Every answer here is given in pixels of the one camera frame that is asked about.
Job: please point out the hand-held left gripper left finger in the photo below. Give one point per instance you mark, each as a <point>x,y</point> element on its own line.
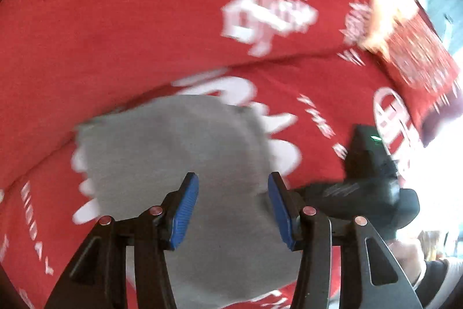
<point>186,211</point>

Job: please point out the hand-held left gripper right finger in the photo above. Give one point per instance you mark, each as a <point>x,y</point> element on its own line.
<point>280,211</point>

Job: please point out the grey garment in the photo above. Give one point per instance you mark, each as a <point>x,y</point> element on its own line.
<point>162,149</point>

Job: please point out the person's right hand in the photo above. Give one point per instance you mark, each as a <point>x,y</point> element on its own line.
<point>408,258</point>

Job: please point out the red patterned cushion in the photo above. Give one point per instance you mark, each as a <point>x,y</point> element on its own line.
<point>416,41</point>

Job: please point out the red printed blanket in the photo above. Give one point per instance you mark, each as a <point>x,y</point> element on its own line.
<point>126,23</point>

